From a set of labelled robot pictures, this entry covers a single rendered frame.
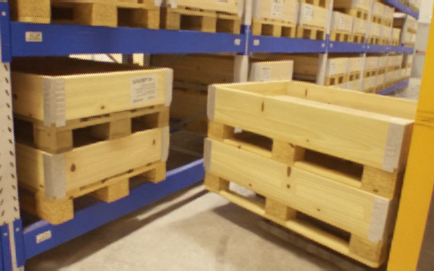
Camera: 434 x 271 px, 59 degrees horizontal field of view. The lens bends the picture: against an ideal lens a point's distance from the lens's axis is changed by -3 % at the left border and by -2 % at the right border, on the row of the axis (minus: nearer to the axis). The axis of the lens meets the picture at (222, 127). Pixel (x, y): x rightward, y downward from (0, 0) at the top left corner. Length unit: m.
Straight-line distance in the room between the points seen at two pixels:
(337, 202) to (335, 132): 0.34
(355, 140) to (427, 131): 0.31
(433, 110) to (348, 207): 0.58
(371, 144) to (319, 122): 0.28
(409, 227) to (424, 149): 0.35
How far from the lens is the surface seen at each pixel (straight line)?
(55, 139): 1.85
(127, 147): 2.17
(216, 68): 3.42
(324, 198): 2.02
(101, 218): 2.23
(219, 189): 2.53
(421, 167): 1.82
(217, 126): 2.43
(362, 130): 1.86
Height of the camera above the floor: 1.18
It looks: 13 degrees down
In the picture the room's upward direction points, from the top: 4 degrees clockwise
